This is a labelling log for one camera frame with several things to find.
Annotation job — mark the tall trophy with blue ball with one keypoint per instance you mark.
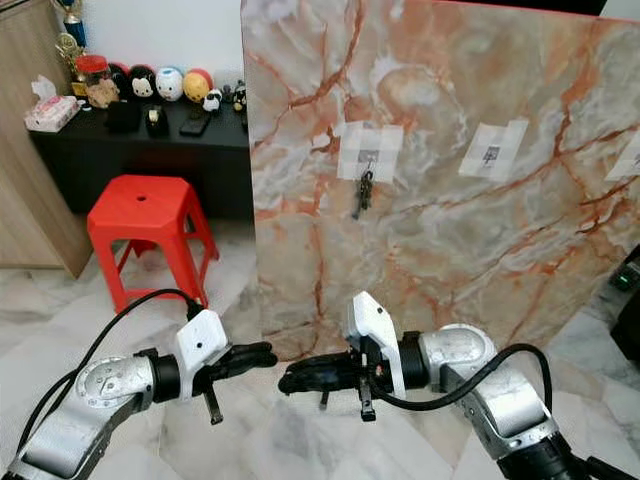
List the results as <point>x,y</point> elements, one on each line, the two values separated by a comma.
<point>73,20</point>

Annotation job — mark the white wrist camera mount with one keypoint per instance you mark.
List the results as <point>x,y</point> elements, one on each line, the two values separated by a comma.
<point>202,345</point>
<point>378,335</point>

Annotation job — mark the pink tissue pack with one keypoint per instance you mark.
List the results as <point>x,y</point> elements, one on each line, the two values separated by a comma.
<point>52,112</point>

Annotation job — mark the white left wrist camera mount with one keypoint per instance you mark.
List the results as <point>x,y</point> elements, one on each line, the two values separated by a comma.
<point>202,345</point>

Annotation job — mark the jar with red lid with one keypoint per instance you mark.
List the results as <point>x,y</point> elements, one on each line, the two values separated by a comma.
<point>96,82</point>

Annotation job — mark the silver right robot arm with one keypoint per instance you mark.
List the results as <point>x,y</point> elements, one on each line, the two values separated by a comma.
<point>500,410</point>

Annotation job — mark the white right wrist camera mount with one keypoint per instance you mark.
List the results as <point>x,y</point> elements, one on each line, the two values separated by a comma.
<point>378,335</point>

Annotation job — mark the bunch of keys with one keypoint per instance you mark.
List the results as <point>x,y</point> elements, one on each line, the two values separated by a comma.
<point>363,195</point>

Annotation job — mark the small metal wall hook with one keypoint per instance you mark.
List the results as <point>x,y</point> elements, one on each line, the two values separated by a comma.
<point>367,158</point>
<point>492,155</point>

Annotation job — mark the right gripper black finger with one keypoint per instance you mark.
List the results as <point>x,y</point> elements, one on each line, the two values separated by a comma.
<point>318,365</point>
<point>317,383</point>

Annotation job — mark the black box with green light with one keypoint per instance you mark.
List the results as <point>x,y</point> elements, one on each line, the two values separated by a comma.
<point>630,320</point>

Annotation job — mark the red plastic stool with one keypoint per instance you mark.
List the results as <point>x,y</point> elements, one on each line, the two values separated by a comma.
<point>145,205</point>

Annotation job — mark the light wooden cabinet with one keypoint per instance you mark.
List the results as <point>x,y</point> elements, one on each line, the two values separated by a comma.
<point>40,180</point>

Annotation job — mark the black tv console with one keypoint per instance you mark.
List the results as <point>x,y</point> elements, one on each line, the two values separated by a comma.
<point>160,165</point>

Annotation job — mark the yellow and red plush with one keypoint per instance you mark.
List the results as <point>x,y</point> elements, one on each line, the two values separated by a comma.
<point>198,87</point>

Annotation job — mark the small black figurine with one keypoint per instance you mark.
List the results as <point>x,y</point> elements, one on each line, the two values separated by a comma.
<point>239,96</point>

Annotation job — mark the black phone case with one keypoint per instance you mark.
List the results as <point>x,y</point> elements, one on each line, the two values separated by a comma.
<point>195,122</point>

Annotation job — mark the black wallet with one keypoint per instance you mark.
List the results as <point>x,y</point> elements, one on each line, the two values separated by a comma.
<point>123,117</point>

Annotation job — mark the orange marble pattern board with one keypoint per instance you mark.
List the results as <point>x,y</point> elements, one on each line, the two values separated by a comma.
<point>460,260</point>

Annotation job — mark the clear tape patch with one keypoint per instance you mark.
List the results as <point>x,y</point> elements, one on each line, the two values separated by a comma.
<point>515,135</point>
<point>390,140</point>
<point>628,158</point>

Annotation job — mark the small panda figurine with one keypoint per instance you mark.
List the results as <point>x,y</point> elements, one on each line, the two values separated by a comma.
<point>213,100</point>

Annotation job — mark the small gold trophy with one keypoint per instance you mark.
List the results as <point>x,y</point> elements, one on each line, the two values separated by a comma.
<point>77,60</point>

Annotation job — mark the black mouse plush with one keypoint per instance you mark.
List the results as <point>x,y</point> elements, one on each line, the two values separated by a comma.
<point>140,84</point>

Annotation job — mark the white and blue plush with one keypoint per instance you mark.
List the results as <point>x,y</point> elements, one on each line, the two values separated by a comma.
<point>169,85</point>

